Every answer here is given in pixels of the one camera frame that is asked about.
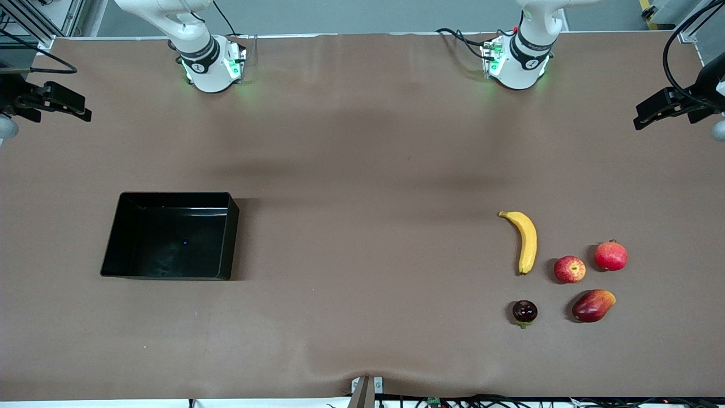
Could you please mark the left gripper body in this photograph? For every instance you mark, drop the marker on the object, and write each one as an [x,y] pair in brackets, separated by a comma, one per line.
[700,97]

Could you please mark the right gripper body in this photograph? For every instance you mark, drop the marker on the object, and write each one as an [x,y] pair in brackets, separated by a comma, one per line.
[12,92]

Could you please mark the black plastic box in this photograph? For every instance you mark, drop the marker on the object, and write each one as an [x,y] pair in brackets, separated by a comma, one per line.
[170,243]

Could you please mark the red yellow apple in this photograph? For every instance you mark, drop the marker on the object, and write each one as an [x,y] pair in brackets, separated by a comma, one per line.
[570,270]

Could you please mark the yellow banana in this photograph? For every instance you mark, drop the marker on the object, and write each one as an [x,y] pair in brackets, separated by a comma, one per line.
[528,238]

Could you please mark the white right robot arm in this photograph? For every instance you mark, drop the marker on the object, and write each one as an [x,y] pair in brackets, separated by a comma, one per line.
[204,62]

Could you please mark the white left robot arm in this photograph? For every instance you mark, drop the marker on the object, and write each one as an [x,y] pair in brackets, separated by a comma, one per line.
[524,62]

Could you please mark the red pomegranate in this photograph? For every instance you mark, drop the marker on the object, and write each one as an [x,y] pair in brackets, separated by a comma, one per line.
[611,256]

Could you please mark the red mango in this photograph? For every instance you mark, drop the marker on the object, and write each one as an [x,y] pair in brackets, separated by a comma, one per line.
[592,306]

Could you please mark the dark purple mangosteen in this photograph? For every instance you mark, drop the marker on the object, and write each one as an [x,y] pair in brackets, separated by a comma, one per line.
[524,311]

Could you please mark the brown table mat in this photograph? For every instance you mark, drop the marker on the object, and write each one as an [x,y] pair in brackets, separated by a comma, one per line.
[362,141]

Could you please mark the aluminium frame profile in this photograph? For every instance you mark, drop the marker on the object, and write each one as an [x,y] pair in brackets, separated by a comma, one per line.
[694,25]
[34,25]

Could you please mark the grey camera mount clamp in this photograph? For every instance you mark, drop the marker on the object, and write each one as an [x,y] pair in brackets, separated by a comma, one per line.
[362,391]

